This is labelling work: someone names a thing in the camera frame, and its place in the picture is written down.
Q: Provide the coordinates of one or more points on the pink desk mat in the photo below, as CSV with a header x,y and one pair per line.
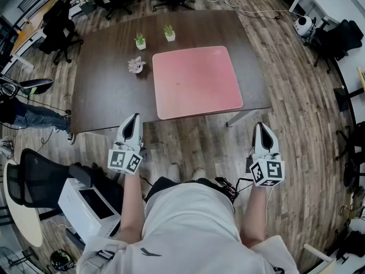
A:
x,y
194,81

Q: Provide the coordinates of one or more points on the black belt-mounted device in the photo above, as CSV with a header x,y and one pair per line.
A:
x,y
226,187

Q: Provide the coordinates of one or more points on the person's left forearm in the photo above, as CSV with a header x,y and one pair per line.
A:
x,y
129,204

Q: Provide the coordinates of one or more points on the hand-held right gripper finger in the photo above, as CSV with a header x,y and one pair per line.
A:
x,y
275,145
257,138

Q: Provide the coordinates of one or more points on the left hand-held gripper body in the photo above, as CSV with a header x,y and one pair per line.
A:
x,y
125,161

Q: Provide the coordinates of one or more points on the person's white shirt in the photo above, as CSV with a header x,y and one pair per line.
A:
x,y
188,233

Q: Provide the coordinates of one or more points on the pink plant in white pot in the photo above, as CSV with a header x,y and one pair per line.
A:
x,y
136,66

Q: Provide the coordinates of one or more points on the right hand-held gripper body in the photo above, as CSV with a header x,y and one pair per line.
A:
x,y
268,171

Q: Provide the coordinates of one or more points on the person's right white shoe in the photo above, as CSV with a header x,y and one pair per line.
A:
x,y
199,173

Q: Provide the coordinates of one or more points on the green plant in white pot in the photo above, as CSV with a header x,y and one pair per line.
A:
x,y
170,36
140,44

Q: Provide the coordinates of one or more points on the person's black shorts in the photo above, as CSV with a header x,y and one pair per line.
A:
x,y
159,185

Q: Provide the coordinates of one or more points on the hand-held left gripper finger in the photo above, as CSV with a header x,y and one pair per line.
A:
x,y
138,133
121,130

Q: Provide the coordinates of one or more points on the white dome-shaped device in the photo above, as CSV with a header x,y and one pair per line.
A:
x,y
303,24

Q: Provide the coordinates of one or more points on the white boxy appliance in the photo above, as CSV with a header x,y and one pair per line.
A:
x,y
82,215

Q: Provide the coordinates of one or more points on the round white table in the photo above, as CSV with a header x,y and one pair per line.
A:
x,y
25,224

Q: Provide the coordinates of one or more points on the person's left white shoe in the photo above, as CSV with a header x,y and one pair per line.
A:
x,y
174,171

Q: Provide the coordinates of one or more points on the black and green helmet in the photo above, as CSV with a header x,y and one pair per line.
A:
x,y
61,260

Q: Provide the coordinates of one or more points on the light wooden desk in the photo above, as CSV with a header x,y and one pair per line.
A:
x,y
31,30

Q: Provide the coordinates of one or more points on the person's right forearm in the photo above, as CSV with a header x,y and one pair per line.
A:
x,y
253,215

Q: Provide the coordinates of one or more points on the person's white shoe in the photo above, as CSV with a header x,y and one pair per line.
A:
x,y
199,173
174,171

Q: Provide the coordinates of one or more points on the black standing fan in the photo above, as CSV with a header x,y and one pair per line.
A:
x,y
7,257

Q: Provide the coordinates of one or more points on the black mesh-back office chair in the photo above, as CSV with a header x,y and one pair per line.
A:
x,y
37,175

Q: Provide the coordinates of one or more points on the grey table leg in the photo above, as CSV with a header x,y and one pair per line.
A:
x,y
242,118

